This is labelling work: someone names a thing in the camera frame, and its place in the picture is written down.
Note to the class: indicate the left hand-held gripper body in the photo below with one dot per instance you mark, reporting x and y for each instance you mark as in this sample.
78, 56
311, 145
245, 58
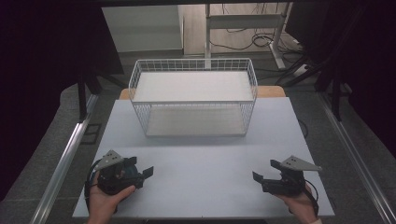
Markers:
120, 179

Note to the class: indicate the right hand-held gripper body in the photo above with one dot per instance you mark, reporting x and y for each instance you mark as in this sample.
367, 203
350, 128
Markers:
289, 180

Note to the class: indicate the person's right hand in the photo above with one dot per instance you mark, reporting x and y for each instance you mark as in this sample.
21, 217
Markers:
297, 203

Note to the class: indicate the person's left hand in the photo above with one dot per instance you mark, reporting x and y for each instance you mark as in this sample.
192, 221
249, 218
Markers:
104, 202

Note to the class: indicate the wooden table under white board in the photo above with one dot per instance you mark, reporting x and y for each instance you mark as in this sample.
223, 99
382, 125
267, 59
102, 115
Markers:
270, 91

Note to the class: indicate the black metal stand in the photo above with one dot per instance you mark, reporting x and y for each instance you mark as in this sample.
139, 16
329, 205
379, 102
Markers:
334, 90
84, 93

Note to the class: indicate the white power strip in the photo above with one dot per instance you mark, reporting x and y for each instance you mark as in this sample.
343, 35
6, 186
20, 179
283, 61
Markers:
301, 70

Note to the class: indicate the black curtain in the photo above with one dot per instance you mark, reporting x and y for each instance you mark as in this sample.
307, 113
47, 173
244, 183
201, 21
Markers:
358, 56
46, 62

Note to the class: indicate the grey cabinet panel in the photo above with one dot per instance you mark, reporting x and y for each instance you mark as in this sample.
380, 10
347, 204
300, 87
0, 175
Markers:
143, 28

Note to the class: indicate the black rectangular floor frame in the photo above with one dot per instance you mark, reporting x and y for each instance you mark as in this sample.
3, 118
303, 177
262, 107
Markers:
91, 133

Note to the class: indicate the silver metal floor rail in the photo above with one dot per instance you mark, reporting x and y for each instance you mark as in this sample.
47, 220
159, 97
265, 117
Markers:
355, 155
63, 161

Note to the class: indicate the white metal desk frame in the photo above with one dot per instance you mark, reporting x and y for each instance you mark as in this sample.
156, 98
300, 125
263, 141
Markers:
246, 28

